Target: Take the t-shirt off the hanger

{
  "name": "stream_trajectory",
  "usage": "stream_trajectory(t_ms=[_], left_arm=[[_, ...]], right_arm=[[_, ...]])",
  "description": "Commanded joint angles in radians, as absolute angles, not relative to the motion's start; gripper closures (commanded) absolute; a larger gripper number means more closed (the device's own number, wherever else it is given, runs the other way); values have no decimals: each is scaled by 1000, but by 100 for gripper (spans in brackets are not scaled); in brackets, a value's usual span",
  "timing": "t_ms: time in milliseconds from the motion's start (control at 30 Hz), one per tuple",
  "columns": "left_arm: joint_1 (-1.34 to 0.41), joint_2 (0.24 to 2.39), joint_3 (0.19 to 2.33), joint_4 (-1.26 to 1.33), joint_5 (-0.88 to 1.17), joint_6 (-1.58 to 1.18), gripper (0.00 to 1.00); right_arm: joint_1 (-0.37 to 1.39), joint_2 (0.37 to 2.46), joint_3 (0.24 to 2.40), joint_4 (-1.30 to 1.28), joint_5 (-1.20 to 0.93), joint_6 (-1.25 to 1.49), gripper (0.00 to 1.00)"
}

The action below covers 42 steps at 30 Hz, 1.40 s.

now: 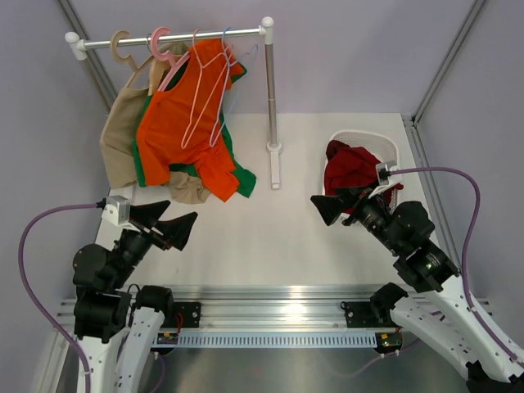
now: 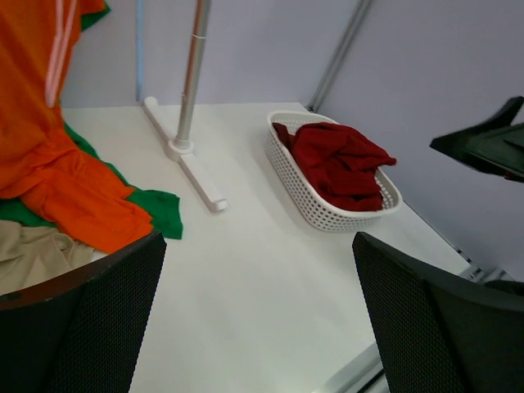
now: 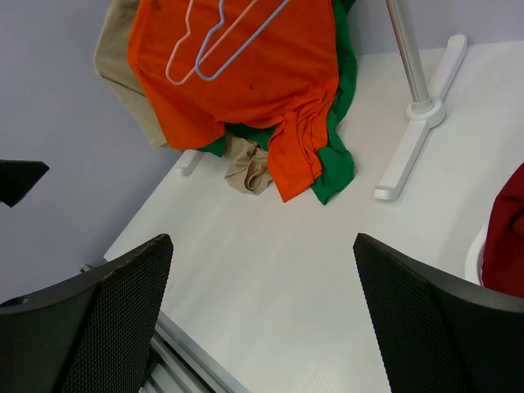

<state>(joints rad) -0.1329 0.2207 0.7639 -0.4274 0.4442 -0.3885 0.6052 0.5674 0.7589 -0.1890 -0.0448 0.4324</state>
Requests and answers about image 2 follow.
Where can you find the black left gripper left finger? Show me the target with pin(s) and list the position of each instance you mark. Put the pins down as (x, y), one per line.
(82, 331)

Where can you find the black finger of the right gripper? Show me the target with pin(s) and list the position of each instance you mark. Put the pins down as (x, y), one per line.
(494, 146)

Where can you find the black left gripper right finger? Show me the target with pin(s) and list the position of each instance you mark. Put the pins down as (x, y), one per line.
(436, 331)

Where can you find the orange t shirt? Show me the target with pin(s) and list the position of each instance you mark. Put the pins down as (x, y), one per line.
(53, 143)

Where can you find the thick pink hanger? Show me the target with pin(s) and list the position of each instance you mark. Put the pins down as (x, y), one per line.
(63, 29)

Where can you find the beige t shirt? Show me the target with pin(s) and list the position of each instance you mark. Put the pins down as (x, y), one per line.
(31, 255)

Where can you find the green t shirt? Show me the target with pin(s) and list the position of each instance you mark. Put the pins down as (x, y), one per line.
(159, 209)

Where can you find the dark red cloth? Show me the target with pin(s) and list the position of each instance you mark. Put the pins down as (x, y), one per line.
(339, 162)

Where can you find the white clothes rack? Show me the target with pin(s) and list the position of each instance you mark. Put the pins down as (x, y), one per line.
(177, 144)

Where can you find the white perforated basket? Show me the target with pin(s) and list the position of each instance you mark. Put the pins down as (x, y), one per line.
(316, 211)

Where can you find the aluminium frame post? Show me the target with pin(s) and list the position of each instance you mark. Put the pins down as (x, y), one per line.
(342, 49)

